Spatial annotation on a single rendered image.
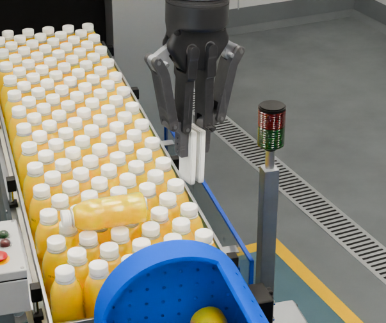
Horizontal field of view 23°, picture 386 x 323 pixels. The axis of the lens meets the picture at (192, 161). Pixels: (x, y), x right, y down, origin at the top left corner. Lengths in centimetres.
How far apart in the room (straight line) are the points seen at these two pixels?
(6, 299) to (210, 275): 42
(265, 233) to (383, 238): 186
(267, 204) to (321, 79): 349
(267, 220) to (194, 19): 122
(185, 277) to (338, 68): 425
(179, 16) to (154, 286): 73
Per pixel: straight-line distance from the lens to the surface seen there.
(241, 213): 419
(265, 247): 229
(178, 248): 163
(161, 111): 112
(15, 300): 189
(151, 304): 172
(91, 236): 198
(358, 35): 645
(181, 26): 108
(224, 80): 115
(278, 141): 214
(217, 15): 108
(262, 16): 652
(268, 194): 221
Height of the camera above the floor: 211
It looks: 27 degrees down
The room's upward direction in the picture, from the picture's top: straight up
